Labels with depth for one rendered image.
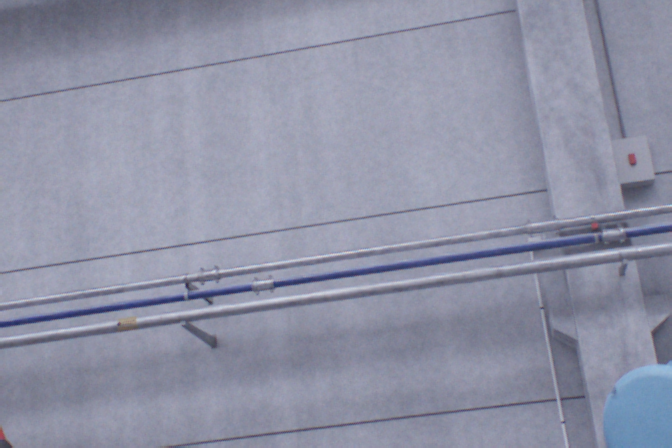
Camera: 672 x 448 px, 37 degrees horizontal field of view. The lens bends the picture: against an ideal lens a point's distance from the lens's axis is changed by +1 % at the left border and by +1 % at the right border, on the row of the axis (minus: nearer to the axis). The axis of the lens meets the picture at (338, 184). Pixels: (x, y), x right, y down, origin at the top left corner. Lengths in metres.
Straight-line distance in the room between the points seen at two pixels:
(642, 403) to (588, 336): 7.10
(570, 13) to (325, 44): 2.31
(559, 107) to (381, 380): 2.74
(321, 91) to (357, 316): 2.17
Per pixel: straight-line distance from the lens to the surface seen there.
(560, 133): 8.56
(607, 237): 8.16
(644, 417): 1.03
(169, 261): 9.31
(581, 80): 8.75
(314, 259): 8.30
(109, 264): 9.52
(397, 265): 8.17
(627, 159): 8.84
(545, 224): 8.17
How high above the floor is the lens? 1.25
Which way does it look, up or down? 19 degrees up
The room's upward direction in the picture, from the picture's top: 6 degrees counter-clockwise
